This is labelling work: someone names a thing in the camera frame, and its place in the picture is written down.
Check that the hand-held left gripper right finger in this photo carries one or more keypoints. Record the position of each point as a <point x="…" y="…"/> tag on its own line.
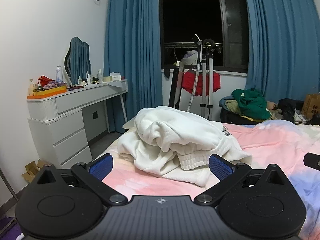
<point x="220" y="167"/>

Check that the white pants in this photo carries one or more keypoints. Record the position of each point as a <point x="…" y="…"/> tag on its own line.
<point x="162" y="130"/>

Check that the pastel tie-dye blanket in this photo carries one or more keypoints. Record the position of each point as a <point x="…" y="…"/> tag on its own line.
<point x="275" y="142"/>

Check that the white spray can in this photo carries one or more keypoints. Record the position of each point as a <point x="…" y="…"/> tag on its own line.
<point x="59" y="73"/>

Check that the metal balcony railing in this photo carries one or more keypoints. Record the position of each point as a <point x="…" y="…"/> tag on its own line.
<point x="175" y="44"/>

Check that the wavy-edged mirror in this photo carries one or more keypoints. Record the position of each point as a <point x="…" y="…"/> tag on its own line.
<point x="77" y="60"/>

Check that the printed cardboard box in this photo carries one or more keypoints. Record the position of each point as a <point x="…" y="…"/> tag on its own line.
<point x="311" y="105"/>

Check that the red packet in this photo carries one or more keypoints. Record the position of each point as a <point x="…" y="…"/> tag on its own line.
<point x="46" y="79"/>

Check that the dark window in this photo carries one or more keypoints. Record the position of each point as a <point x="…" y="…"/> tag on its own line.
<point x="190" y="17"/>

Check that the green garment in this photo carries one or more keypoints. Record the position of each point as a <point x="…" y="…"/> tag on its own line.
<point x="252" y="102"/>

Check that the pale hanging cloth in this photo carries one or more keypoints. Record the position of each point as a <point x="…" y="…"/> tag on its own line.
<point x="191" y="57"/>

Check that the white lotion bottle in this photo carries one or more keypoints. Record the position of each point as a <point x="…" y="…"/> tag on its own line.
<point x="100" y="76"/>

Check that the orange tray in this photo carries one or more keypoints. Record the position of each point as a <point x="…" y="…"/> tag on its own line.
<point x="47" y="93"/>

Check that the yellowish cloth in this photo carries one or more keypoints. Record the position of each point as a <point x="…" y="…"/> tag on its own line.
<point x="232" y="106"/>

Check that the tan plush toy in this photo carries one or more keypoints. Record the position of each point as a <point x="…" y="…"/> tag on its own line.
<point x="271" y="105"/>

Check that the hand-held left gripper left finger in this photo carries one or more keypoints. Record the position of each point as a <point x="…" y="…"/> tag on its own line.
<point x="101" y="167"/>

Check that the purple cloth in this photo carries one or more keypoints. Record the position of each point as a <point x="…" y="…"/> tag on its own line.
<point x="8" y="230"/>

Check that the small open cardboard box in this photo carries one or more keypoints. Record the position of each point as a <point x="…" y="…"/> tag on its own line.
<point x="31" y="170"/>

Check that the blue curtain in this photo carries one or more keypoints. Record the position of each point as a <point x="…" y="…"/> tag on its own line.
<point x="130" y="42"/>
<point x="275" y="30"/>

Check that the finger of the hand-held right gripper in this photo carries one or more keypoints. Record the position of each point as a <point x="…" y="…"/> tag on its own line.
<point x="311" y="160"/>

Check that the tissue box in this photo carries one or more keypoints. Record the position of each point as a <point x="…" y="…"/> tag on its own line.
<point x="116" y="77"/>

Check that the white dressing table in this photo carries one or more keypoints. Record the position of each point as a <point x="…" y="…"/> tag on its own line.
<point x="70" y="130"/>

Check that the white patterned cloth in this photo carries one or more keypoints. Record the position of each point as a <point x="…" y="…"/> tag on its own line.
<point x="301" y="117"/>

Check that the dark clothes pile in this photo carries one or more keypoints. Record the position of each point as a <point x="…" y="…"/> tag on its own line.
<point x="287" y="110"/>

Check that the red cloth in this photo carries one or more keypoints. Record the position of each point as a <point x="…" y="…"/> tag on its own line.
<point x="192" y="82"/>

